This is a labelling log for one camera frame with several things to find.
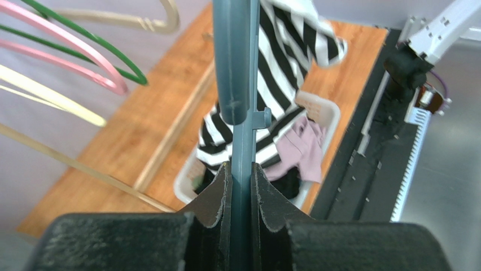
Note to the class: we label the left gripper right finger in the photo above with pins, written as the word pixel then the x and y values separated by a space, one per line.
pixel 285 238

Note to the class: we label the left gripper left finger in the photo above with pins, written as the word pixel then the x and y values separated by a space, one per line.
pixel 186 240

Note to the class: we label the pink tank top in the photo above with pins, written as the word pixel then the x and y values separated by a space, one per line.
pixel 300 148

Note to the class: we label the cream wooden hanger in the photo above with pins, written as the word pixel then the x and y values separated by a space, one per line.
pixel 44 95

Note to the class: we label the black white striped tank top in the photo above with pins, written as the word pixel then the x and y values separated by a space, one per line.
pixel 292 36

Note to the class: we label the teal plastic hanger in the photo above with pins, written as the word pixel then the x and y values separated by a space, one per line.
pixel 236 112

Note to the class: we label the cream plastic hanger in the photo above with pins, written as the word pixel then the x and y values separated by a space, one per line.
pixel 170 25

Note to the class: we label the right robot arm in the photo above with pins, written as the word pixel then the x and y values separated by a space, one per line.
pixel 419 53

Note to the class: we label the wooden clothes rack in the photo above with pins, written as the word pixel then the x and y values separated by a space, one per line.
pixel 146 142

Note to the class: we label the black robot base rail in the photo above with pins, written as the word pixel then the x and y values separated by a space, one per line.
pixel 372 172

